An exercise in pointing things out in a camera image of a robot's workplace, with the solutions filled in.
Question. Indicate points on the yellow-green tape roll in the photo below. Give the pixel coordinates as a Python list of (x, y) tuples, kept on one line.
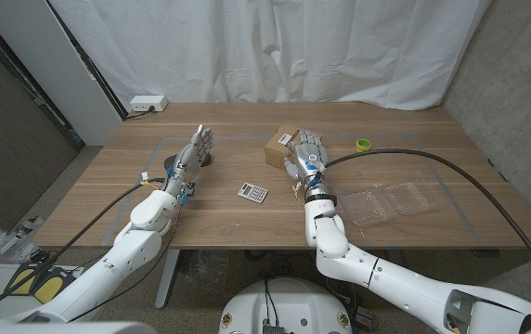
[(363, 145)]

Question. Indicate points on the grey metal table leg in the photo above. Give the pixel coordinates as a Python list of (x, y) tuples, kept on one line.
[(167, 278)]

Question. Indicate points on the clear plastic bag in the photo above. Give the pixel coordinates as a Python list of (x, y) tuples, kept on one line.
[(207, 271)]

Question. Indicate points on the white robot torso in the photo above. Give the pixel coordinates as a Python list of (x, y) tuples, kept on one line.
[(293, 301)]

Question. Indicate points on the clear plastic clamshell container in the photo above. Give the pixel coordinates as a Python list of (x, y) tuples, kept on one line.
[(367, 206)]

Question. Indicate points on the white cloth curtain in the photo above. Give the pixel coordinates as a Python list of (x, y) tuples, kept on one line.
[(270, 46)]

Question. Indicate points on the brown cardboard packing box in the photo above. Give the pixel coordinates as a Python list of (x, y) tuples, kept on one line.
[(275, 155)]

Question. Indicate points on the small black floor box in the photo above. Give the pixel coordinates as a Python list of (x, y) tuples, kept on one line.
[(364, 319)]

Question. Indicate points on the white power strip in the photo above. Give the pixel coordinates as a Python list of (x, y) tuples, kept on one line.
[(148, 102)]

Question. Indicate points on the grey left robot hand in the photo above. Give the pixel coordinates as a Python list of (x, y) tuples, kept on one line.
[(191, 155)]

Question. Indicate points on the pile of packaged parts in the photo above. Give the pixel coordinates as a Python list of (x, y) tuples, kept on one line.
[(15, 239)]

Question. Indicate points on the yellow black foot pedal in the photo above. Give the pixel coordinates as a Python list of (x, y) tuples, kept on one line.
[(52, 288), (20, 284)]

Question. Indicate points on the white pocket calculator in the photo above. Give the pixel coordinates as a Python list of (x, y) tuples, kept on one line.
[(252, 192)]

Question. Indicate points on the white tall cabinet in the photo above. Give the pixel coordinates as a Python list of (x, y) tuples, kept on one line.
[(38, 55)]

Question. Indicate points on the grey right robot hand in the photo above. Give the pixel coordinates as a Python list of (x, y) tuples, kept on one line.
[(311, 158)]

